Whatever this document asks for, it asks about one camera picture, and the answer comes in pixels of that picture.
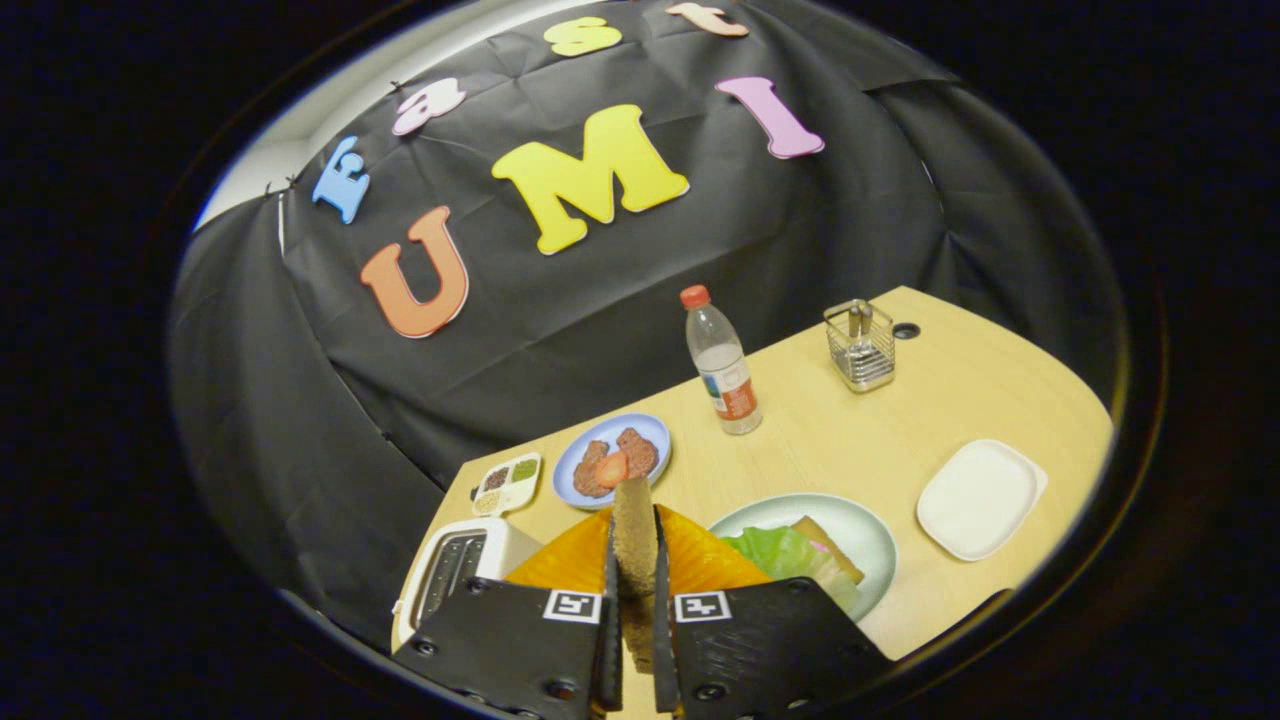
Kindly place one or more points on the white toaster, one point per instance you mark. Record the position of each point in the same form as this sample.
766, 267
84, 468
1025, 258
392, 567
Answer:
505, 550

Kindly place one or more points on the pink ham slice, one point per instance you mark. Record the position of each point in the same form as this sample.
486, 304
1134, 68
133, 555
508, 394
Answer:
820, 547

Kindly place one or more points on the brown meat patty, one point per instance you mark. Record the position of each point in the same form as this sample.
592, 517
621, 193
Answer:
640, 450
587, 478

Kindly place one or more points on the clear water bottle red cap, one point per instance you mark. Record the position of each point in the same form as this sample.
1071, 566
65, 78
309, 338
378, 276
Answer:
725, 370

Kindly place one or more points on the green lettuce leaf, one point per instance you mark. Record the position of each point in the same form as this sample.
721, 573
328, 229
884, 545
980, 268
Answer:
780, 555

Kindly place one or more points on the pale green round plate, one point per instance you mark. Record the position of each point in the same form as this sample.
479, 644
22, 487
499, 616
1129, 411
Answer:
850, 520

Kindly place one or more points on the brown bread slice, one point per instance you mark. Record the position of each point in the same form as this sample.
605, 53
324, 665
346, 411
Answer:
635, 540

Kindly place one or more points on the square toast slice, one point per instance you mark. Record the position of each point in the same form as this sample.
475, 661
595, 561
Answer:
835, 555

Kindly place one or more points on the white divided seasoning tray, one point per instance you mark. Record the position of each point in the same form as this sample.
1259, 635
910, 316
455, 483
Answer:
507, 484

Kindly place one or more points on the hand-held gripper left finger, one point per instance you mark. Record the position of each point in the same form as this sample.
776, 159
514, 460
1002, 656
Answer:
520, 640

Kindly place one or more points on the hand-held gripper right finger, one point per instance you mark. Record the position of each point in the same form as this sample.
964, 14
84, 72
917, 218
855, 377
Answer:
770, 650

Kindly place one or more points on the blue plate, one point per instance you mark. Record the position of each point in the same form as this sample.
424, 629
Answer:
565, 470

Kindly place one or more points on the black backdrop cloth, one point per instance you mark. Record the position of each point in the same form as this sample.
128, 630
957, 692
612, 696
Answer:
600, 320

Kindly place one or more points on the white square plate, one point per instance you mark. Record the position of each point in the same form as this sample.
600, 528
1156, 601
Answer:
980, 500

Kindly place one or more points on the red tomato slice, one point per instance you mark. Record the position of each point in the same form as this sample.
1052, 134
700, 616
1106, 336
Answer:
612, 469

